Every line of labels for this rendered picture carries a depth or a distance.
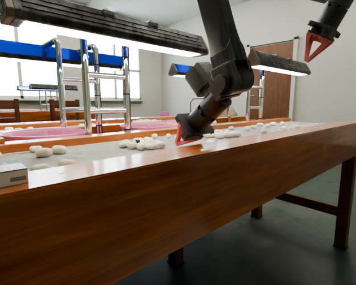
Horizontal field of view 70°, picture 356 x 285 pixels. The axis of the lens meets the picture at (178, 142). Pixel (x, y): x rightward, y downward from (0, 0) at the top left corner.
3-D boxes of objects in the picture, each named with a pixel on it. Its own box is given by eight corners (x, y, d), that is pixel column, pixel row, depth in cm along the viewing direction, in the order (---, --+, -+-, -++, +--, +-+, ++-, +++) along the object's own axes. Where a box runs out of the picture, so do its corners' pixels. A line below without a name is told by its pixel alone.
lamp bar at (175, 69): (235, 80, 198) (235, 70, 197) (176, 74, 156) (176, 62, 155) (226, 81, 204) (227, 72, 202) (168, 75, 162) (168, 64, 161)
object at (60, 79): (106, 146, 115) (101, 42, 108) (60, 151, 102) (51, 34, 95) (89, 141, 129) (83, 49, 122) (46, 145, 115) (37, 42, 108)
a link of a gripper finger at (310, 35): (292, 56, 75) (310, 24, 71) (301, 59, 81) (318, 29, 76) (314, 65, 72) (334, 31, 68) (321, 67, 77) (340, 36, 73)
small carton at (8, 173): (29, 182, 33) (27, 167, 33) (-4, 188, 31) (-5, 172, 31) (18, 173, 38) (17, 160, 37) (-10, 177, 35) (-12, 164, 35)
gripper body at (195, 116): (172, 118, 64) (188, 98, 59) (199, 116, 71) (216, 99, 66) (183, 139, 62) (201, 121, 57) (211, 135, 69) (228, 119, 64)
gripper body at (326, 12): (305, 26, 70) (321, -3, 66) (316, 33, 77) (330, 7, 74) (328, 34, 66) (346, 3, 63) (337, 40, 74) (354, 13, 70)
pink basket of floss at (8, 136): (99, 151, 101) (98, 128, 99) (64, 169, 75) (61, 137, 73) (36, 150, 103) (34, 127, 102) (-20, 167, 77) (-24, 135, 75)
